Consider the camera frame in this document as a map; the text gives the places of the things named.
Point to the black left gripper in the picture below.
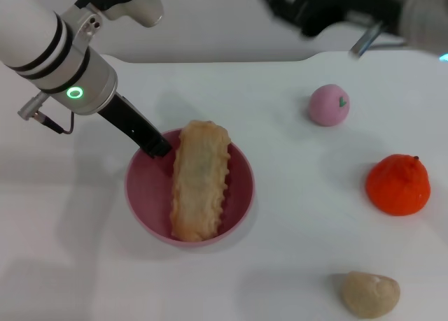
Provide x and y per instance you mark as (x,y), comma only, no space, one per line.
(129,123)

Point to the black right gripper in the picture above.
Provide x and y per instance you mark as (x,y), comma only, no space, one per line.
(343,3)

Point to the pink plastic bowl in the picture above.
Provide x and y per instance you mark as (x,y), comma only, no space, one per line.
(150,191)

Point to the long ridged orange bread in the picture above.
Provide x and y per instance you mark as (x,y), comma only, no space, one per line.
(199,181)

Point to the pink peach toy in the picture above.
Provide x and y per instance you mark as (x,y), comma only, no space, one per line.
(325,106)

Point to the orange tangerine toy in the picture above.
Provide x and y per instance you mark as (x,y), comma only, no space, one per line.
(397,188)

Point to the beige round bun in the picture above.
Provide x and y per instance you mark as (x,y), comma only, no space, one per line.
(367,294)

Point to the left wrist camera housing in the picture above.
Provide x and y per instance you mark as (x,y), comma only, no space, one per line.
(140,10)

